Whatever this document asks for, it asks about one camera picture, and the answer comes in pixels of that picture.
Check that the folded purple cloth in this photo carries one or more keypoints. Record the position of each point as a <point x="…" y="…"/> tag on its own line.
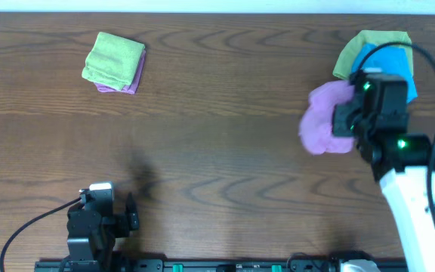
<point x="127" y="89"/>

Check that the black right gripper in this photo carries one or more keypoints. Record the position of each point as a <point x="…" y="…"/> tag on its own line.
<point x="340" y="112"/>

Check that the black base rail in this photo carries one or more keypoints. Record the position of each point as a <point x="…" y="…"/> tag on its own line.
<point x="343" y="261"/>

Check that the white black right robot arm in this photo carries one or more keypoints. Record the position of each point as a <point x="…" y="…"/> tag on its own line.
<point x="400" y="165"/>

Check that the folded green cloth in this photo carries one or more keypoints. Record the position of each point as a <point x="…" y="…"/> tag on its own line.
<point x="113" y="61"/>

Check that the purple cloth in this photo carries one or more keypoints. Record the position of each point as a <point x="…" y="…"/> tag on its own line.
<point x="127" y="89"/>
<point x="315" y="129"/>

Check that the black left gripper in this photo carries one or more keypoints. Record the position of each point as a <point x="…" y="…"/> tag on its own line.
<point x="130" y="221"/>

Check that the green cloth in pile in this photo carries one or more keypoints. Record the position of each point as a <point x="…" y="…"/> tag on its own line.
<point x="347" y="57"/>

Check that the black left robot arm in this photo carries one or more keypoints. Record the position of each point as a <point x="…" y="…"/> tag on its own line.
<point x="93" y="227"/>

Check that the blue cloth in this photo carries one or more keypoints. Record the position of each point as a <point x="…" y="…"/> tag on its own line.
<point x="393" y="60"/>

